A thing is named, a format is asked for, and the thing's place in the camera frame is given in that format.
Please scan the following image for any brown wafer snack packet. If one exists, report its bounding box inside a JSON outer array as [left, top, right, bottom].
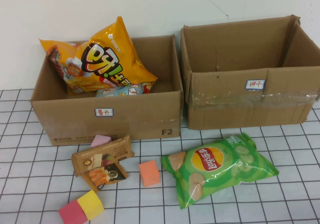
[[71, 134, 136, 179]]

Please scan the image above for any small black snack packet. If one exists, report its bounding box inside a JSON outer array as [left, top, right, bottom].
[[84, 162, 129, 192]]

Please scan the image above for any green Lay's chips bag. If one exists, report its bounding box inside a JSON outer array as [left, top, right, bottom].
[[160, 131, 280, 210]]

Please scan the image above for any light blue snack bag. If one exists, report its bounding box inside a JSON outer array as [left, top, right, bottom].
[[95, 81, 154, 98]]

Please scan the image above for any cardboard box with F2 print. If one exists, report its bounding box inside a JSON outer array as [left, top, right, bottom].
[[29, 34, 185, 147]]

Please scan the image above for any white label with red writing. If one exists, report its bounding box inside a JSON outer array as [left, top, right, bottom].
[[94, 107, 114, 118]]

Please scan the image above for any cardboard box with clear tape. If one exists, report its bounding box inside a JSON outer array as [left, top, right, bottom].
[[179, 14, 320, 131]]

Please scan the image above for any orange potato chips bag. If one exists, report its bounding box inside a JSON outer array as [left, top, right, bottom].
[[39, 15, 159, 96]]

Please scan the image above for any orange foam cube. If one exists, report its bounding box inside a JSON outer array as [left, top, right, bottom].
[[138, 159, 161, 188]]

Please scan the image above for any pink foam cube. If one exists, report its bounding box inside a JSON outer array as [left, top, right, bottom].
[[90, 133, 113, 149]]

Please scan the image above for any yellow foam cube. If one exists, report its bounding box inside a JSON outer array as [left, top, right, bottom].
[[76, 189, 105, 221]]

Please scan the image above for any white grid tablecloth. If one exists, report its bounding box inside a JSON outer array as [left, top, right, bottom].
[[0, 88, 320, 224]]

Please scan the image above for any red foam cube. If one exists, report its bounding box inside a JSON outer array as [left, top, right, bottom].
[[58, 199, 89, 224]]

